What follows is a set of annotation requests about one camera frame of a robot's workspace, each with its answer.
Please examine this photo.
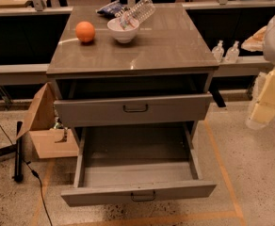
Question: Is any grey drawer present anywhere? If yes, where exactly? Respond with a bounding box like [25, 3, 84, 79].
[55, 94, 212, 127]
[61, 122, 216, 206]

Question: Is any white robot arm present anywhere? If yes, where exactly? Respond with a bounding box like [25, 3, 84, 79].
[241, 15, 275, 129]

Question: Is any grey drawer cabinet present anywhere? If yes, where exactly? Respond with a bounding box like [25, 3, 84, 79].
[45, 2, 220, 143]

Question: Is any grey top drawer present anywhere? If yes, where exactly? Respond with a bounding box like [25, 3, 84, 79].
[55, 94, 212, 127]

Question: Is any right clear sanitizer bottle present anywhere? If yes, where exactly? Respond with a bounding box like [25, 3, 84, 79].
[225, 40, 239, 63]

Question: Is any clear sanitizer bottle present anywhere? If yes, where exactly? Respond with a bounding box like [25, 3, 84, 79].
[225, 40, 239, 63]
[212, 40, 224, 62]

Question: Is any left clear sanitizer bottle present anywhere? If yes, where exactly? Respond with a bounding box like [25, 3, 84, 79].
[212, 40, 224, 62]

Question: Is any white bowl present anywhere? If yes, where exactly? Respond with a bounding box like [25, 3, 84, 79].
[107, 18, 139, 43]

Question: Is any clear plastic bottle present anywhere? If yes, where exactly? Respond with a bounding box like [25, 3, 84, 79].
[119, 0, 155, 30]

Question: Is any blue snack bag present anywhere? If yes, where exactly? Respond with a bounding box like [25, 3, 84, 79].
[96, 0, 125, 17]

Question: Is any orange ball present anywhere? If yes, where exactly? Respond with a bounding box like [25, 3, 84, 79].
[75, 21, 95, 42]

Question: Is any brown cardboard box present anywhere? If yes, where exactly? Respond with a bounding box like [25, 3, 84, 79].
[16, 84, 78, 158]

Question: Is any black stand leg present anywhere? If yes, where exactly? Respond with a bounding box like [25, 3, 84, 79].
[12, 121, 24, 184]

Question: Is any black floor cable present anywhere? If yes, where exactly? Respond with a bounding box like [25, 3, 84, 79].
[0, 106, 54, 226]

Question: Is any grey metal rail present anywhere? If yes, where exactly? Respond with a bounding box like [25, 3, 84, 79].
[0, 56, 273, 86]

